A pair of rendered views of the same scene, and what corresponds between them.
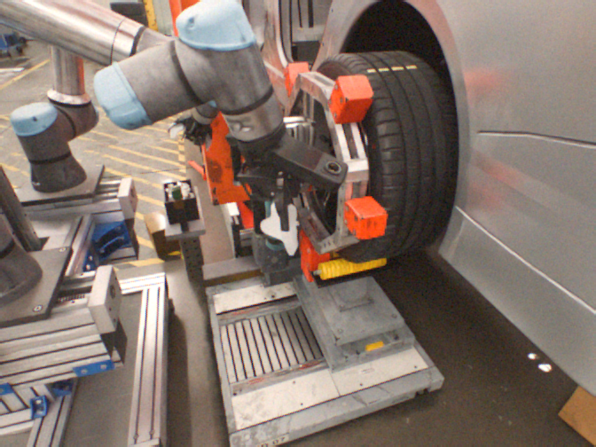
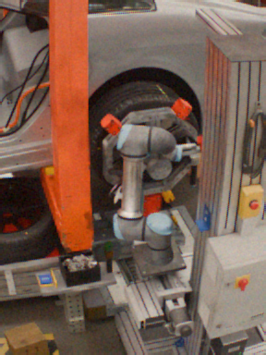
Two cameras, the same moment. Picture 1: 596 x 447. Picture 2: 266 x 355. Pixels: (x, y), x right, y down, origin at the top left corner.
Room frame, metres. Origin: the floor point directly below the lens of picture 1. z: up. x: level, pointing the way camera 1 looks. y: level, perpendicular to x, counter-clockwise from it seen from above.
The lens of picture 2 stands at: (1.11, 3.16, 3.03)
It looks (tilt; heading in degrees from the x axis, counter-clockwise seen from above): 36 degrees down; 271
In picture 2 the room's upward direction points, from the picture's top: straight up
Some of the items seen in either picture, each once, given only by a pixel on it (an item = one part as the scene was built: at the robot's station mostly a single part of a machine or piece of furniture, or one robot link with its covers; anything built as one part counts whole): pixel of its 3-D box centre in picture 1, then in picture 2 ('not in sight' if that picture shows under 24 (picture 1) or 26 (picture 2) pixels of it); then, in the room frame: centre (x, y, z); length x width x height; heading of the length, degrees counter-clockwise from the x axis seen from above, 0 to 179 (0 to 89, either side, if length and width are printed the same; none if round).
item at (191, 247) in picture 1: (191, 244); (73, 306); (1.48, 0.57, 0.21); 0.10 x 0.10 x 0.42; 18
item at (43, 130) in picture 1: (41, 129); (158, 229); (1.02, 0.76, 0.98); 0.13 x 0.12 x 0.14; 172
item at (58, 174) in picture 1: (55, 167); (158, 248); (1.01, 0.76, 0.87); 0.15 x 0.15 x 0.10
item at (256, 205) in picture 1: (259, 212); (193, 174); (0.81, 0.11, 0.83); 0.04 x 0.04 x 0.16
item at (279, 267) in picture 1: (297, 253); (98, 238); (1.35, 0.00, 0.26); 0.42 x 0.18 x 0.35; 108
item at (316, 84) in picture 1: (317, 168); (151, 153); (1.04, -0.06, 0.85); 0.54 x 0.07 x 0.54; 18
